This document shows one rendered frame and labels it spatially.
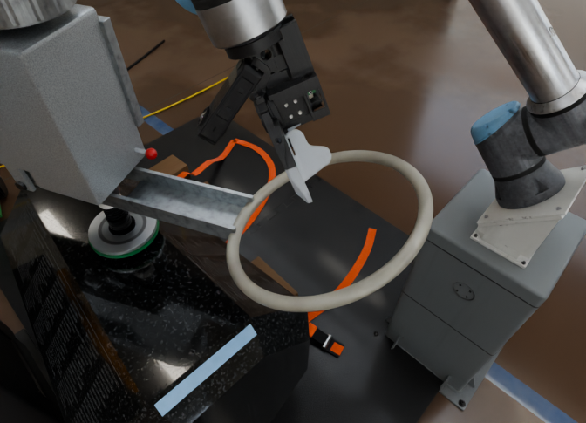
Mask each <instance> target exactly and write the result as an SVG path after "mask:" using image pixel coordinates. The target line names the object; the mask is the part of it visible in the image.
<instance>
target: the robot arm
mask: <svg viewBox="0 0 586 423"><path fill-rule="evenodd" d="M175 1H176V2H177V3H178V4H179V5H180V6H181V7H183V8H184V9H185V10H187V11H189V12H191V13H193V14H195V15H198V17H199V19H200V20H201V23H202V25H203V27H204V29H205V31H206V33H207V34H208V37H209V39H210V41H211V43H212V45H213V46H214V47H215V48H218V49H224V50H225V52H226V53H227V55H228V58H229V59H233V60H237V59H240V60H239V61H238V63H237V64H236V66H235V68H234V69H233V71H232V72H231V73H230V74H229V76H228V78H227V80H226V81H225V83H224V84H223V86H222V87H221V89H220V91H219V92H218V93H217V94H216V96H215V98H214V99H213V101H212V102H211V104H210V105H209V106H207V107H206V108H205V110H204V111H203V112H202V114H201V116H200V118H199V119H198V123H197V125H198V127H199V129H198V136H199V137H200V138H202V139H204V140H206V141H208V142H209V143H211V144H213V145H215V143H216V142H217V141H218V139H220V138H221V137H222V136H223V134H224V133H225V132H226V131H227V129H228V126H229V124H230V122H231V121H232V119H233V118H234V117H235V116H236V114H237V113H238V112H239V110H240V109H241V107H242V105H243V104H244V103H245V101H246V100H247V98H249V99H250V100H252V101H254V105H255V108H256V111H257V114H258V116H259V118H260V120H261V122H262V125H263V127H264V129H265V131H266V132H267V134H269V137H270V138H271V141H272V143H273V145H274V148H275V150H276V152H277V154H278V157H279V159H280V161H281V162H282V165H283V168H284V169H285V172H286V174H287V175H288V177H289V179H290V182H291V184H292V186H293V188H294V189H295V192H296V194H297V195H299V196H300V197H301V198H302V199H304V200H305V201H306V202H307V203H311V202H313V201H312V199H311V197H310V193H309V190H308V188H307V186H306V184H305V181H307V180H308V179H309V178H310V177H311V176H313V175H314V174H316V173H317V172H318V171H320V170H321V169H322V168H324V167H325V166H327V165H328V164H329V163H330V161H331V152H330V149H329V148H328V147H321V146H312V145H310V144H309V143H308V142H307V140H306V139H305V137H304V135H303V133H302V132H301V131H299V130H297V129H295V128H297V127H298V126H300V125H303V124H305V123H307V122H310V121H312V120H313V121H315V120H317V119H321V118H323V117H325V116H327V115H330V109H329V107H328V105H327V102H326V99H325V96H324V93H323V90H322V87H321V85H320V83H319V80H318V77H317V75H316V73H315V71H314V68H313V65H312V63H311V61H310V56H309V53H308V52H307V49H306V46H305V43H304V41H303V37H302V34H301V31H300V30H299V27H298V24H297V21H296V19H295V18H294V17H293V15H292V13H291V14H289V15H288V16H286V13H287V11H286V8H285V6H284V3H283V0H175ZM468 1H469V3H470V4H471V5H472V6H473V8H474V10H475V12H476V13H477V15H478V16H479V18H480V20H481V22H482V23H483V24H484V25H485V27H486V28H487V31H488V32H489V34H490V35H491V37H492V38H493V40H494V41H495V43H496V44H497V46H498V47H499V49H500V51H501V53H502V54H503V56H504V57H505V59H506V60H507V62H508V63H509V65H510V66H511V68H512V70H513V71H514V73H515V75H516V76H517V78H518V79H519V80H520V82H521V84H522V85H523V87H524V89H525V90H526V92H527V93H528V95H529V96H528V99H527V103H526V106H524V107H521V103H519V102H518V101H511V102H508V103H506V104H504V105H501V106H499V107H497V108H495V109H494V110H492V111H490V112H489V113H487V114H485V115H484V116H482V117H481V118H480V119H478V120H477V121H476V122H475V123H474V124H473V126H472V127H471V135H472V137H473V139H474V144H475V145H476V146H477V148H478V150H479V152H480V155H481V157H482V159H483V160H484V162H485V164H486V165H487V168H488V170H489V172H490V174H491V175H492V177H493V179H494V188H495V198H496V200H497V202H498V204H499V206H500V207H502V208H506V209H518V208H526V207H530V206H533V205H535V204H538V203H540V202H543V201H546V200H547V199H549V198H551V197H552V196H554V195H555V194H557V193H558V192H559V191H560V190H561V189H562V188H563V187H564V185H565V182H566V181H565V178H564V176H563V174H562V172H561V171H560V170H559V169H557V168H556V167H555V166H554V165H553V164H551V163H550V162H549V161H548V160H547V159H546V157H545V155H549V154H554V153H557V152H560V151H563V150H566V149H570V148H572V147H578V146H581V145H584V144H586V71H582V70H576V68H575V67H574V65H573V64H572V62H571V60H570V58H569V56H568V54H567V52H566V51H565V49H564V48H563V46H562V43H561V41H560V40H559V38H558V36H557V35H556V33H555V31H554V29H553V27H552V25H551V24H550V22H549V20H548V18H547V17H546V15H545V13H544V11H543V9H542V7H541V5H540V4H539V3H538V1H537V0H468ZM265 50H268V51H267V52H266V53H265ZM319 93H320V94H321V97H322V98H321V97H320V94H319ZM322 101H323V102H324V107H322V108H320V109H317V108H318V107H320V106H322V103H321V102H322ZM314 109H317V110H316V111H314ZM291 147H293V148H294V151H295V153H296V155H294V154H293V152H292V149H291Z"/></svg>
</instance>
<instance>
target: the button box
mask: <svg viewBox="0 0 586 423"><path fill-rule="evenodd" d="M98 17H99V26H100V28H101V30H102V33H103V36H104V39H105V41H106V45H107V48H108V51H109V53H110V55H111V58H112V62H113V65H114V67H115V70H116V72H117V75H118V78H119V82H120V84H121V87H122V90H123V93H124V94H125V97H126V102H127V104H128V106H129V109H130V112H131V114H132V117H133V121H134V124H135V126H137V127H139V126H141V125H142V124H143V123H144V120H143V116H142V113H141V110H140V106H139V103H138V100H137V98H136V95H135V92H134V89H133V85H132V82H131V79H130V77H129V74H128V71H127V69H126V64H125V61H124V59H123V56H122V53H121V50H120V48H119V43H118V40H117V38H116V35H115V32H114V29H113V27H112V22H111V19H110V18H109V17H103V16H99V15H98Z"/></svg>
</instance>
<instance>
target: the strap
mask: <svg viewBox="0 0 586 423"><path fill-rule="evenodd" d="M235 143H237V144H240V145H242V146H245V147H249V148H251V149H253V150H255V151H256V152H258V153H259V154H260V155H261V156H262V157H263V158H264V160H265V161H266V163H267V165H268V168H269V180H268V182H269V181H271V180H272V179H274V178H275V177H276V169H275V165H274V163H273V161H272V159H271V158H270V157H269V156H268V154H267V153H266V152H265V151H263V150H262V149H261V148H260V147H258V146H256V145H254V144H251V143H248V142H246V141H243V140H239V139H237V138H235V140H231V141H230V142H229V143H228V145H227V147H226V148H225V150H224V151H223V152H222V154H221V155H220V156H219V157H218V158H215V159H212V160H207V161H205V162H204V163H203V164H201V165H200V166H199V167H198V168H196V169H195V170H194V171H193V172H192V173H188V172H184V171H183V172H181V173H180V174H178V175H177V177H181V178H185V177H186V176H187V175H188V174H191V175H195V176H196V175H198V174H200V173H201V172H202V171H203V170H204V169H205V168H207V167H208V166H209V165H211V164H212V163H214V162H215V161H219V160H223V159H225V158H226V157H227V156H228V154H229V153H230V151H231V150H232V148H233V146H234V145H235ZM268 198H269V196H268V197H267V198H266V199H265V200H264V201H263V202H262V203H261V204H260V205H259V207H258V208H257V209H256V210H255V212H254V213H253V214H252V216H250V218H249V221H248V223H247V224H246V226H245V228H244V230H243V232H242V234H243V233H244V232H245V231H246V230H247V229H248V227H249V226H250V225H251V224H252V222H253V221H254V220H255V219H256V217H257V216H258V215H259V213H260V212H261V210H262V208H263V207H264V205H265V203H266V201H267V200H268ZM375 235H376V229H371V228H369V230H368V234H367V237H366V241H365V245H364V247H363V249H362V251H361V253H360V255H359V257H358V259H357V261H356V262H355V264H354V265H353V267H352V268H351V271H350V272H349V274H348V275H347V276H346V278H345V279H344V280H343V282H341V283H340V284H339V286H338V287H337V288H336V289H335V290H340V289H342V288H345V287H347V286H350V285H351V284H352V282H353V281H354V279H355V278H356V277H357V275H358V273H359V271H360V270H361V269H362V267H363V266H364V264H365V261H366V259H367V257H368V255H369V254H370V252H371V248H372V245H373V242H374V238H375ZM335 290H334V291H335ZM322 312H324V310H321V311H313V312H308V321H309V322H310V321H311V320H312V319H314V318H315V317H317V316H318V315H320V314H321V313H322Z"/></svg>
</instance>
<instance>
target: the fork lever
mask: <svg viewBox="0 0 586 423"><path fill-rule="evenodd" d="M126 178H127V179H131V180H135V181H140V183H139V184H138V186H137V187H136V188H135V189H134V190H133V191H132V193H130V194H129V195H128V196H127V197H126V196H123V195H119V194H114V193H110V194H109V196H108V197H107V198H106V199H105V200H104V201H103V202H102V203H101V204H104V205H107V206H110V207H114V208H119V209H122V210H125V211H129V212H132V213H135V214H138V215H144V216H147V217H150V218H154V219H157V220H160V221H164V222H169V223H172V224H175V225H178V226H182V227H184V228H188V229H193V230H197V231H200V232H203V233H206V234H210V235H215V236H219V237H221V238H225V239H228V236H229V234H230V233H235V232H236V226H233V224H234V222H235V219H236V217H237V216H238V215H239V213H240V212H241V210H242V208H243V207H244V206H245V204H246V203H247V202H253V201H254V196H253V195H251V194H244V193H241V192H237V191H234V190H230V189H226V188H219V187H216V186H212V185H208V184H205V183H201V182H198V181H191V180H188V179H184V178H181V177H177V176H173V175H170V174H163V173H160V172H156V171H153V170H149V169H145V168H142V167H134V169H133V170H132V171H131V172H130V173H129V174H128V175H127V176H126ZM14 184H15V185H16V187H17V188H18V189H20V190H22V191H24V190H26V189H27V187H26V185H25V184H24V183H22V182H21V181H17V182H15V183H14Z"/></svg>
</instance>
